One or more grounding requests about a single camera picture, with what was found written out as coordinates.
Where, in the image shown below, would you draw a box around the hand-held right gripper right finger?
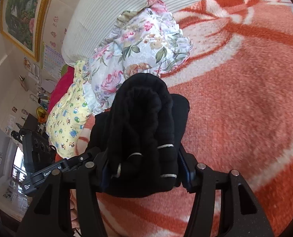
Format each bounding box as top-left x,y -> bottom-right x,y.
177,145 -> 275,237

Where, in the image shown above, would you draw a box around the floral ruffled pillow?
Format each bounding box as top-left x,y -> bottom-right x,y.
83,0 -> 194,115

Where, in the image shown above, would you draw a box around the black pants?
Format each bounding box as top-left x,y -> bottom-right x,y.
87,72 -> 190,198

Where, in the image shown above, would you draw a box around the gold framed landscape painting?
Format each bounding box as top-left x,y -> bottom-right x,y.
0,0 -> 59,63

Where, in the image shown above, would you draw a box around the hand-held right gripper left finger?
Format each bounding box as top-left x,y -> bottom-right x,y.
17,150 -> 111,237

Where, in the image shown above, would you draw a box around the yellow animal print cloth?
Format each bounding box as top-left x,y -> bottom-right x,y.
46,60 -> 93,159

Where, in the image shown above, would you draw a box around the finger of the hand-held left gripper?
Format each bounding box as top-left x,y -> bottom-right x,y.
66,147 -> 101,174

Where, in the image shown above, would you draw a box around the white striped cushion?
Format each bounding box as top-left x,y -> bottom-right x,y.
61,0 -> 272,65

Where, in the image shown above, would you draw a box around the orange and white blanket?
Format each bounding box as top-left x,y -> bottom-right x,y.
55,0 -> 293,237

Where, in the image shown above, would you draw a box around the magenta cloth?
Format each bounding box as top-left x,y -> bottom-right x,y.
49,64 -> 76,114

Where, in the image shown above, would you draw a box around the dotted wall chart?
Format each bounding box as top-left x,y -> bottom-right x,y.
40,42 -> 64,78

